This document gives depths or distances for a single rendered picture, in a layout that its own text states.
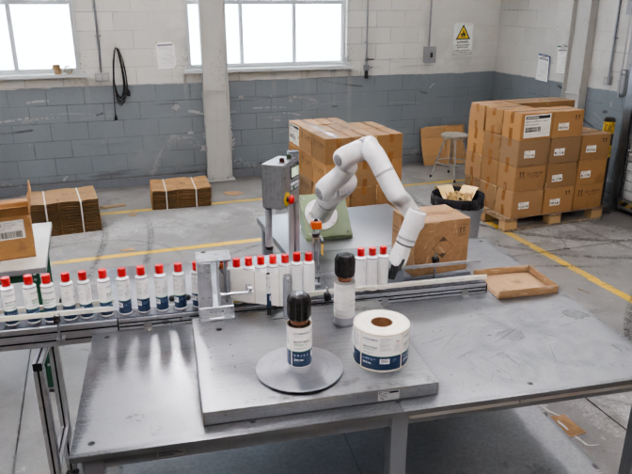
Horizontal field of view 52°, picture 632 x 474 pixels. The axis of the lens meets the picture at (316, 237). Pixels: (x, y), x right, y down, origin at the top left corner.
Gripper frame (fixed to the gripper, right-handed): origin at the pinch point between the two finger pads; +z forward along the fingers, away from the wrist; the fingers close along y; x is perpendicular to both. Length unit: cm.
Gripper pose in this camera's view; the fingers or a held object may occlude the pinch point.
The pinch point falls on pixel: (391, 274)
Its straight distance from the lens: 296.7
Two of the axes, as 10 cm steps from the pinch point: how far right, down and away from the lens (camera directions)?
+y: 2.3, 3.3, -9.2
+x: 9.2, 2.5, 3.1
